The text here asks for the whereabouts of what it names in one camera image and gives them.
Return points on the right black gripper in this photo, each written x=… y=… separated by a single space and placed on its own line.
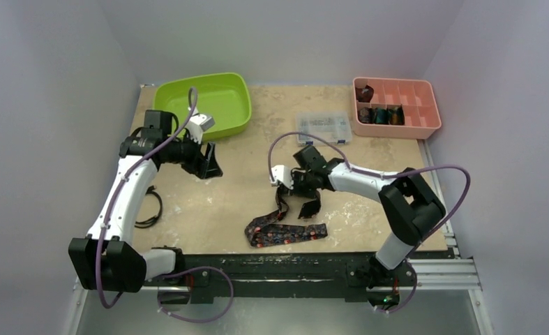
x=305 y=185

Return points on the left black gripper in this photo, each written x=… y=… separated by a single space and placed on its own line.
x=199 y=165

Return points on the dark floral patterned tie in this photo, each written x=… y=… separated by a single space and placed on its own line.
x=268 y=230

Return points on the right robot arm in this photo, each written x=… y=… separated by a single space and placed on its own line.
x=411 y=207

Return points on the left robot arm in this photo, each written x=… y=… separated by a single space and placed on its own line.
x=121 y=208

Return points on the green plastic tub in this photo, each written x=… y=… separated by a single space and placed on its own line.
x=224 y=96

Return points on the clear plastic parts box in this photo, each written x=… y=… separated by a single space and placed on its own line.
x=333 y=127

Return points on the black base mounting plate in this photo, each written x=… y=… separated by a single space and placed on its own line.
x=352 y=277

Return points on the rolled teal tie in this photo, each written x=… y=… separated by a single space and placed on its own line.
x=380 y=116

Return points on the rolled dark red tie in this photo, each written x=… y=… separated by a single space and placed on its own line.
x=364 y=94

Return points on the rolled dark gold tie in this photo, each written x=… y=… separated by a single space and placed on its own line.
x=396 y=116

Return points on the pink divided organizer tray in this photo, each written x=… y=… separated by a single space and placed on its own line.
x=416 y=97

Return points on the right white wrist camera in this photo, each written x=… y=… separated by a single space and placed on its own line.
x=281 y=175

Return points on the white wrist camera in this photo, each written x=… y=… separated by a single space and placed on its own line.
x=198 y=125
x=281 y=175

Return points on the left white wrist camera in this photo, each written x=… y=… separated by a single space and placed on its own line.
x=198 y=125

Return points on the aluminium frame rail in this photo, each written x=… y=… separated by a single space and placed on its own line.
x=432 y=271

